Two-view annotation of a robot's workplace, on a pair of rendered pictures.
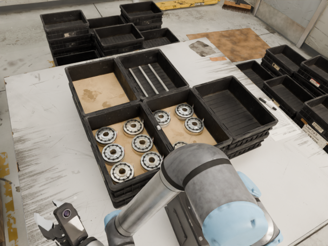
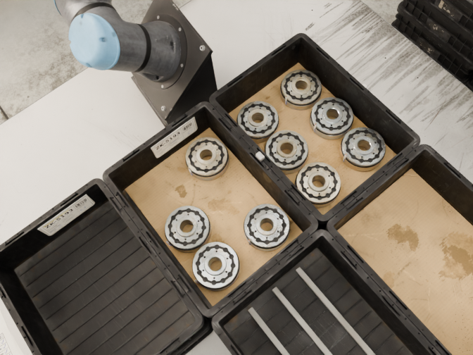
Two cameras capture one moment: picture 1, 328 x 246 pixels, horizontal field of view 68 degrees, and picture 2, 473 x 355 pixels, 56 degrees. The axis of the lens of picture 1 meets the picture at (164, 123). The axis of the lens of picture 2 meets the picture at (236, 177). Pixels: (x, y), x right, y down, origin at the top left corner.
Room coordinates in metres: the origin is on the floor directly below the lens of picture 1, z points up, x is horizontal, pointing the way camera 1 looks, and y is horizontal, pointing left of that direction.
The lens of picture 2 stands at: (1.13, -0.01, 1.83)
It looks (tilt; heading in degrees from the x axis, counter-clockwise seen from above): 68 degrees down; 183
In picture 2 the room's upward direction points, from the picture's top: 9 degrees counter-clockwise
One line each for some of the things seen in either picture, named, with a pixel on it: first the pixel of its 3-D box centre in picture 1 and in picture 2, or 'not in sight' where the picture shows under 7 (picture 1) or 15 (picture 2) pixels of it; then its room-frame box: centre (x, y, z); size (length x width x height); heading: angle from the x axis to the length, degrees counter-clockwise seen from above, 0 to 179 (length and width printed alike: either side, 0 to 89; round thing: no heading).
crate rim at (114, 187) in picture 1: (128, 139); (310, 120); (0.64, 0.15, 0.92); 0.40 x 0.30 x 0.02; 33
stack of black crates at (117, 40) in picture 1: (119, 54); not in sight; (2.04, 0.54, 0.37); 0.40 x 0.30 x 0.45; 123
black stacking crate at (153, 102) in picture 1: (183, 127); (209, 208); (0.80, -0.10, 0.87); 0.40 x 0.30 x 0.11; 33
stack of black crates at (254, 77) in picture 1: (252, 82); not in sight; (2.04, -0.84, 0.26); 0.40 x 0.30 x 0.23; 33
